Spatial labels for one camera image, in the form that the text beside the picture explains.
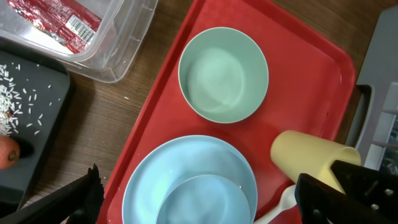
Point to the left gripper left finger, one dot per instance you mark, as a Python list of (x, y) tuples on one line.
[(78, 202)]

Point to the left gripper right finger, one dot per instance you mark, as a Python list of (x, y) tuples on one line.
[(369, 196)]

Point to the yellow plastic cup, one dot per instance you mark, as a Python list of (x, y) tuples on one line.
[(295, 153)]

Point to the orange carrot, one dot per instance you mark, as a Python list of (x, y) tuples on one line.
[(10, 152)]

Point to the light blue plate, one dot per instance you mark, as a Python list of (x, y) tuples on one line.
[(176, 161)]

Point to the light blue bowl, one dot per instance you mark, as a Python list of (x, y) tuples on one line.
[(205, 199)]

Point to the white rice pile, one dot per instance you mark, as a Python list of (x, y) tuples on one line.
[(9, 105)]

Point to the red snack wrapper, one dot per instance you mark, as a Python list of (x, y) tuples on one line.
[(66, 21)]

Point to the green bowl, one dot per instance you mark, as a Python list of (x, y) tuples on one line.
[(223, 75)]

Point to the grey dishwasher rack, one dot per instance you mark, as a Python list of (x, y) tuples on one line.
[(373, 131)]

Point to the black food waste tray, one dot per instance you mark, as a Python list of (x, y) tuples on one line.
[(18, 181)]

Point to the clear plastic waste bin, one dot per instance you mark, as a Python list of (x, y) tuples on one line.
[(124, 24)]

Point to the white plastic spoon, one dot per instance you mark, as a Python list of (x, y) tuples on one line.
[(286, 202)]

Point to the red serving tray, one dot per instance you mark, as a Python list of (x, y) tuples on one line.
[(310, 83)]

